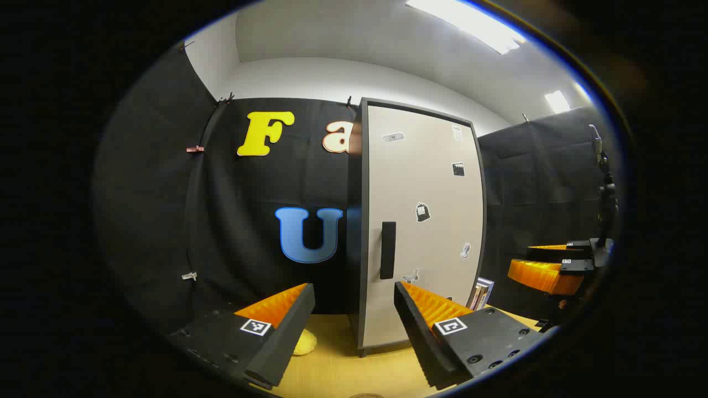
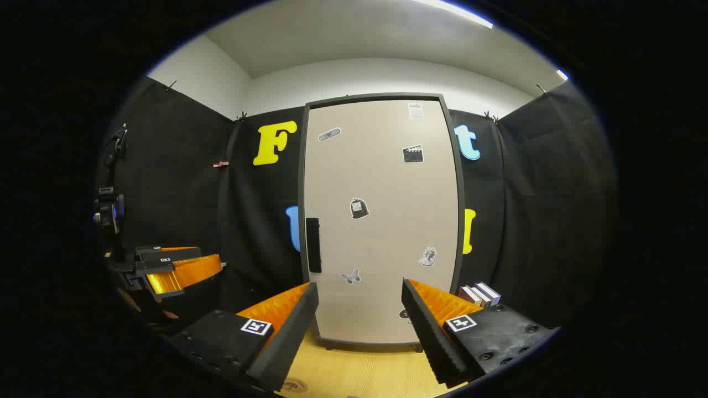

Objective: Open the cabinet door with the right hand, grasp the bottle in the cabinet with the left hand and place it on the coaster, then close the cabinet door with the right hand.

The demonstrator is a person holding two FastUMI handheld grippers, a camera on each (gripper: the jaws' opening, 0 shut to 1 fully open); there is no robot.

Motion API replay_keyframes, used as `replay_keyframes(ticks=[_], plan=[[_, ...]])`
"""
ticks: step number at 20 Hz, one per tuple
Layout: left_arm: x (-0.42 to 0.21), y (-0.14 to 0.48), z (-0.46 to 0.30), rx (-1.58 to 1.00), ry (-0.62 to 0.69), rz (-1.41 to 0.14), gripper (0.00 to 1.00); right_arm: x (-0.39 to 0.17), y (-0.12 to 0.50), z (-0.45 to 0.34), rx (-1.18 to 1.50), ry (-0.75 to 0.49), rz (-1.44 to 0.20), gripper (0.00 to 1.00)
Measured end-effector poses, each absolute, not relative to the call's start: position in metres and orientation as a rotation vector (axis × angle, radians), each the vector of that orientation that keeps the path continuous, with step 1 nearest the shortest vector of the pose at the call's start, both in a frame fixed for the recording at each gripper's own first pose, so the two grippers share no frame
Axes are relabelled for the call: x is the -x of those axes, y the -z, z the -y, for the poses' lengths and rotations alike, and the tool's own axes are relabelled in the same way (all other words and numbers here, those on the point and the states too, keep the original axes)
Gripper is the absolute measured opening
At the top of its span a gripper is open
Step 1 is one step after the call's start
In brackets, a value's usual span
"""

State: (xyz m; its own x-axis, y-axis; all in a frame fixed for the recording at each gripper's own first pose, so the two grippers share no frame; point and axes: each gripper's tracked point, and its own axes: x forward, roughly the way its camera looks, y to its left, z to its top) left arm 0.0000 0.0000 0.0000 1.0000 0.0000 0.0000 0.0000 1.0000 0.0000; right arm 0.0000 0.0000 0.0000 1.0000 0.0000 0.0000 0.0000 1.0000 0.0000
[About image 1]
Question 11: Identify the dark grey cabinet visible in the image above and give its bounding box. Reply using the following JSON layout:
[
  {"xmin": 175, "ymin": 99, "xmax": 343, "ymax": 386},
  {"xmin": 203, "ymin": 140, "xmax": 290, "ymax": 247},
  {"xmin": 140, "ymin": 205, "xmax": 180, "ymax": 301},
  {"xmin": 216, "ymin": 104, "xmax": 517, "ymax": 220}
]
[{"xmin": 347, "ymin": 97, "xmax": 488, "ymax": 358}]

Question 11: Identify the mounted phone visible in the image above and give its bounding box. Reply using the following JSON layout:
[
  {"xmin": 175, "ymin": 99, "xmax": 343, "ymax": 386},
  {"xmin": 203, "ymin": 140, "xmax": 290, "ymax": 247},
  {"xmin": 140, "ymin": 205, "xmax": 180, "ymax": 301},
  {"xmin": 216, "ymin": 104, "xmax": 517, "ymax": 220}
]
[{"xmin": 588, "ymin": 124, "xmax": 605, "ymax": 161}]

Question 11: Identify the black door handle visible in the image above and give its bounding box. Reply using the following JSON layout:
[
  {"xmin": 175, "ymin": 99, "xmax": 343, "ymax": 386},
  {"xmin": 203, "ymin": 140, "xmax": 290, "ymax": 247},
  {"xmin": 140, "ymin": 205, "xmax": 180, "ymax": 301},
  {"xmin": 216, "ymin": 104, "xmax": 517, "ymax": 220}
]
[{"xmin": 379, "ymin": 222, "xmax": 397, "ymax": 280}]

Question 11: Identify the white book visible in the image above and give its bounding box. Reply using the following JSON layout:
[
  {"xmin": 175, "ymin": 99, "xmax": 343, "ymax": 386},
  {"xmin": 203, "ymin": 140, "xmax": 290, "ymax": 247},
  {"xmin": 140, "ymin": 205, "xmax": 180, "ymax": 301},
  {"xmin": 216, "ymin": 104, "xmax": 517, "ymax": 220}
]
[{"xmin": 469, "ymin": 276, "xmax": 496, "ymax": 311}]

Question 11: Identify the yellow coaster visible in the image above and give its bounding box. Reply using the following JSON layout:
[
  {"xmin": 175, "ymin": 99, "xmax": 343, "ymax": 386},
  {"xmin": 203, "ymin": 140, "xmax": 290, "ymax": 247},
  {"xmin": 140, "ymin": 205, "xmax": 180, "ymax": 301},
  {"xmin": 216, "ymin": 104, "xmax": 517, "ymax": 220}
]
[{"xmin": 292, "ymin": 328, "xmax": 319, "ymax": 357}]

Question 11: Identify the small ceiling light panel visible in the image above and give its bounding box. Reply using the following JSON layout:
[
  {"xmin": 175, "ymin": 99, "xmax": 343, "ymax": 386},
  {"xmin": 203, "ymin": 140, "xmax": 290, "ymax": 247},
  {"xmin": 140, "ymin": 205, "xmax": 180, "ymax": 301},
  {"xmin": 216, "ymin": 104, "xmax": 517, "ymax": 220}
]
[{"xmin": 544, "ymin": 90, "xmax": 571, "ymax": 114}]

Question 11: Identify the large ceiling light panel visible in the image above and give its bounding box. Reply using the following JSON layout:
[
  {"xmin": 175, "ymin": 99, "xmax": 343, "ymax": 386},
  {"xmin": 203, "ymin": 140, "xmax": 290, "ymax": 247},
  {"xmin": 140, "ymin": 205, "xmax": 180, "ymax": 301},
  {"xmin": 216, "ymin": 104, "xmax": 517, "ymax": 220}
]
[{"xmin": 405, "ymin": 0, "xmax": 527, "ymax": 55}]

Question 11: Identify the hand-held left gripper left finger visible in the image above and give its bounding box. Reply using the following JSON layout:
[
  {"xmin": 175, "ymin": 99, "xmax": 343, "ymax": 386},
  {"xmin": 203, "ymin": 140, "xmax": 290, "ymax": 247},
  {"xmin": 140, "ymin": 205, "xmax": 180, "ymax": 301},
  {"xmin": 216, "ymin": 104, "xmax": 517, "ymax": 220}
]
[{"xmin": 166, "ymin": 283, "xmax": 316, "ymax": 391}]

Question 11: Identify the black backdrop cloth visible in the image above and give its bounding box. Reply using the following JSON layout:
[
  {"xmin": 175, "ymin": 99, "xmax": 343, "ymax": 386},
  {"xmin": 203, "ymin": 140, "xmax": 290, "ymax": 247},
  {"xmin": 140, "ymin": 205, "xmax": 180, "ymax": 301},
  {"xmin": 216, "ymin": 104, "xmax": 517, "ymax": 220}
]
[
  {"xmin": 93, "ymin": 41, "xmax": 363, "ymax": 335},
  {"xmin": 477, "ymin": 107, "xmax": 612, "ymax": 324}
]

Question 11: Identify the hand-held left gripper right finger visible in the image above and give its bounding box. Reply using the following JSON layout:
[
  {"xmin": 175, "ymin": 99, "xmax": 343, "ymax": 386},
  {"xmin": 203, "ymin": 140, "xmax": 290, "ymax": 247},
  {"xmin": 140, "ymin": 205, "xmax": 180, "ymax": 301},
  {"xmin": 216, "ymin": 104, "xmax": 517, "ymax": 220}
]
[{"xmin": 393, "ymin": 280, "xmax": 554, "ymax": 391}]

